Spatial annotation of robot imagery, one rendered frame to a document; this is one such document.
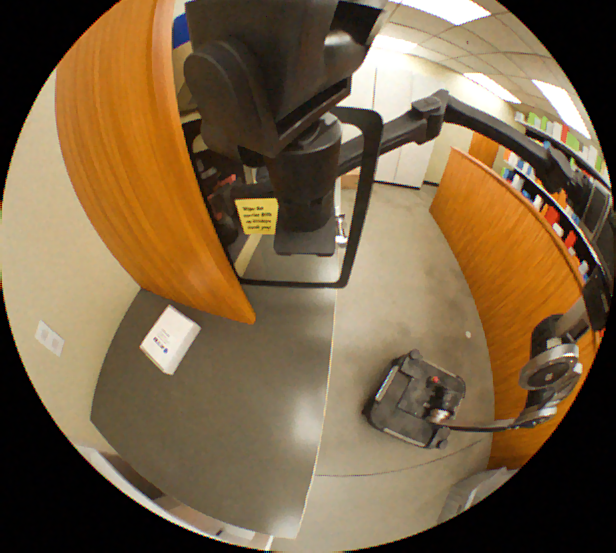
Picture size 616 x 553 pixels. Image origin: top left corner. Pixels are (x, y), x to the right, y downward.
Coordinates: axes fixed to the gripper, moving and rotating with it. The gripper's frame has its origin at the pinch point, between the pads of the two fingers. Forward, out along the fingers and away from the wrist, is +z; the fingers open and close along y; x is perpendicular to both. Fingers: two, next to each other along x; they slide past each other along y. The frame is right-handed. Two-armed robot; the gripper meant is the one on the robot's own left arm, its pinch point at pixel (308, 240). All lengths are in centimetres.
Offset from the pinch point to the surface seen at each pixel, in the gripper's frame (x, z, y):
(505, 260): 177, 80, -21
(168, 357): -33.7, 11.2, 27.2
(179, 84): -17.1, -21.6, -13.2
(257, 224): -9.6, 1.6, -3.6
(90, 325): -69, 4, 29
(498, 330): 172, 94, 42
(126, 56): -18.6, -29.8, -8.4
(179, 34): -19.2, -29.5, -20.9
